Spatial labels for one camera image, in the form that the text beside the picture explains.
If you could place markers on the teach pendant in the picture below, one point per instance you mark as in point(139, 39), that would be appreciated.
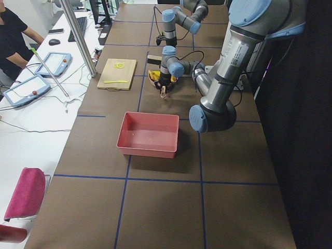
point(27, 91)
point(56, 62)

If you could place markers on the beige plastic dustpan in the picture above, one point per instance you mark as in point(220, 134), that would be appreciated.
point(163, 92)

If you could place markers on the yellow plastic toy knife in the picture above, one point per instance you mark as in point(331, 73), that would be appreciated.
point(115, 82)

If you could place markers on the metal rod green tip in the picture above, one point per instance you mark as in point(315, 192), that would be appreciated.
point(50, 72)

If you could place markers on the far teach pendant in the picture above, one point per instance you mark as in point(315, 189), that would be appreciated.
point(56, 62)

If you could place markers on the yellow toy bell pepper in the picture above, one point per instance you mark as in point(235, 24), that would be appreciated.
point(153, 73)

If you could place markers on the black computer mouse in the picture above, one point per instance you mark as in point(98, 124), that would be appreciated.
point(54, 42)

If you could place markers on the pink plastic bin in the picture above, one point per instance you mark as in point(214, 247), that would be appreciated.
point(147, 134)

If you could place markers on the red object table corner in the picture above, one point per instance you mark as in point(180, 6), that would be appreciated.
point(12, 234)

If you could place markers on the person in black shirt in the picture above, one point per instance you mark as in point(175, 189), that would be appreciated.
point(14, 53)

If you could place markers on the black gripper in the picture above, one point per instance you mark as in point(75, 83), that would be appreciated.
point(164, 79)
point(170, 42)

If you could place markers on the aluminium frame post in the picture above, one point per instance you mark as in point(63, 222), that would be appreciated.
point(71, 18)

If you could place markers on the yellow toy corn cob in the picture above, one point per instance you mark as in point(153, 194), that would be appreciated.
point(155, 78)

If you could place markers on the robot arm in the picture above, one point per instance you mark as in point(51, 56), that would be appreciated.
point(174, 16)
point(250, 23)

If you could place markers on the near teach pendant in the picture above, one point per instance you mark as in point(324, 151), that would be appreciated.
point(27, 91)

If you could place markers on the bamboo cutting board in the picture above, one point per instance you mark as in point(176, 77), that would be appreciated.
point(111, 73)

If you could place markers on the magenta cloth on stand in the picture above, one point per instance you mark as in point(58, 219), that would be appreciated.
point(28, 194)

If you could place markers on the black smartphone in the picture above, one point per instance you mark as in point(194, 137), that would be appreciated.
point(56, 31)

